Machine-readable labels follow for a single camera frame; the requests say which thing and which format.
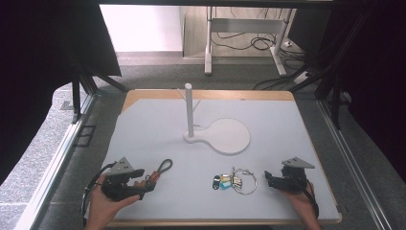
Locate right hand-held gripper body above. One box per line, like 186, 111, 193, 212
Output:
276, 156, 316, 195

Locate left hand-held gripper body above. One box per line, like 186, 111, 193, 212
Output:
101, 156, 142, 202

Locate orange and black loop keychain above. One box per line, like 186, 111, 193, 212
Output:
145, 158, 173, 193

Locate wire key ring with coloured tags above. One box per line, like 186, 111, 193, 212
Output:
212, 166, 259, 196

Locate white key stand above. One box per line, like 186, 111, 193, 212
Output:
176, 82, 252, 156

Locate person's left hand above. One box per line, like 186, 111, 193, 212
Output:
85, 174, 142, 225

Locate person's right hand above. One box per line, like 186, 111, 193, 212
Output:
281, 183, 320, 221

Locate white table mat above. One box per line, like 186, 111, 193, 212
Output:
92, 98, 341, 222

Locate black metal stand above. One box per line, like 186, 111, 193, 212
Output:
70, 54, 130, 125
286, 0, 352, 130

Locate white power strip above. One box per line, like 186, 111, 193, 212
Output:
292, 71, 311, 86

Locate black curtain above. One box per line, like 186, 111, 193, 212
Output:
0, 0, 123, 186
319, 0, 406, 184

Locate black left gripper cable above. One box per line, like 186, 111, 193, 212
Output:
80, 162, 117, 226

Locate black floor bracket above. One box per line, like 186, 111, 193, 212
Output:
75, 124, 97, 149

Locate aluminium rail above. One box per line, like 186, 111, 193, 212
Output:
13, 94, 98, 230
316, 99, 395, 230

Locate black floor cables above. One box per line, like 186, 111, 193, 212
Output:
211, 31, 308, 62

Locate white desk frame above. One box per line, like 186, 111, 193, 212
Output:
204, 6, 297, 78

